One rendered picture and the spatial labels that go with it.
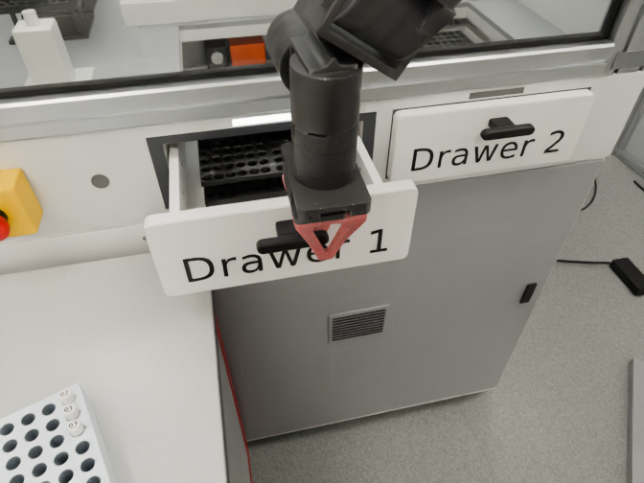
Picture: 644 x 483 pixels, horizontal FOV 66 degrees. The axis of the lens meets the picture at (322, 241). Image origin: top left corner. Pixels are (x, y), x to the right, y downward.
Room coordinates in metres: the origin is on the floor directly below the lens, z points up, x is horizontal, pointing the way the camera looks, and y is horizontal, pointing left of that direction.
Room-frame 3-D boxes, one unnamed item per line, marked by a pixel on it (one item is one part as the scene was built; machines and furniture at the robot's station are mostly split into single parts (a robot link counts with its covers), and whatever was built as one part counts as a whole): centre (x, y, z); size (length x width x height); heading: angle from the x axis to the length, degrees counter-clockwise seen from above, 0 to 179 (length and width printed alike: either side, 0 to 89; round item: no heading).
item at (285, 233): (0.38, 0.03, 0.91); 0.07 x 0.04 x 0.01; 103
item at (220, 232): (0.40, 0.04, 0.87); 0.29 x 0.02 x 0.11; 103
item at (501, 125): (0.59, -0.24, 0.91); 0.07 x 0.04 x 0.01; 103
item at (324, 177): (0.37, 0.00, 1.01); 0.10 x 0.07 x 0.07; 12
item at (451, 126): (0.61, -0.24, 0.87); 0.29 x 0.02 x 0.11; 103
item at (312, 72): (0.38, 0.00, 1.07); 0.07 x 0.06 x 0.07; 16
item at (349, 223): (0.37, 0.00, 0.94); 0.07 x 0.07 x 0.09; 12
